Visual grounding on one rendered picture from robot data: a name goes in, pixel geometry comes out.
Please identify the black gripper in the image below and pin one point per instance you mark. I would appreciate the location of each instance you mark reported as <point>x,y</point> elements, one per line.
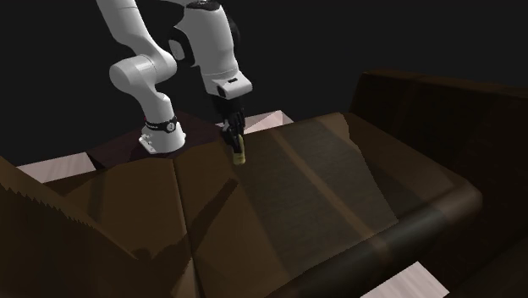
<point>226,108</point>

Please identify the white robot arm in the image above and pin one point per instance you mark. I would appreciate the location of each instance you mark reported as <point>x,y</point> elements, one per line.
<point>214,41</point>

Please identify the small yellow bottle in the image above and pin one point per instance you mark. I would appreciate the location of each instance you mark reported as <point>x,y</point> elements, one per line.
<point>239,155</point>

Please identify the dark robot stand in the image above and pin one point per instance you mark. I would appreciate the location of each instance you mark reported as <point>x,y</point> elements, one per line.
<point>198,132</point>

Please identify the brown sofa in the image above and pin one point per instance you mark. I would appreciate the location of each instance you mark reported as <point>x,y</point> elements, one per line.
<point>313,198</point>

